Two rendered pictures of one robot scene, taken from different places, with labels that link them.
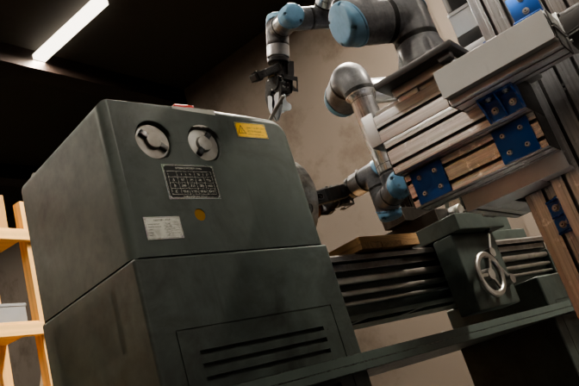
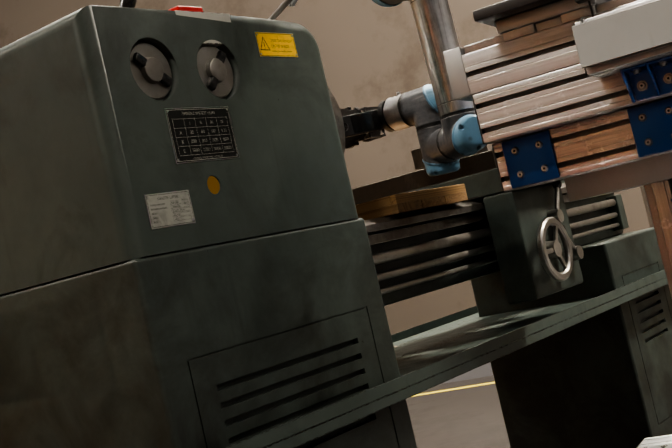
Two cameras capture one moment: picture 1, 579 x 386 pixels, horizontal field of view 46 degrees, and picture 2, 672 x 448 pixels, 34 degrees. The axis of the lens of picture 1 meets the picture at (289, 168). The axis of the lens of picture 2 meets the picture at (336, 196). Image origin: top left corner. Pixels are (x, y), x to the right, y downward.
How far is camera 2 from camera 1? 48 cm
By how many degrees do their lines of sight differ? 17
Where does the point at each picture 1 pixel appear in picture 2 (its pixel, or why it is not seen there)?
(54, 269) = not seen: outside the picture
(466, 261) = (527, 229)
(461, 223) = not seen: hidden behind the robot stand
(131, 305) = (126, 321)
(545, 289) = (613, 260)
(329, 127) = not seen: outside the picture
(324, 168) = not seen: outside the picture
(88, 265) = (47, 247)
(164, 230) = (171, 213)
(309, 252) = (344, 232)
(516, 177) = (645, 166)
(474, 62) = (634, 25)
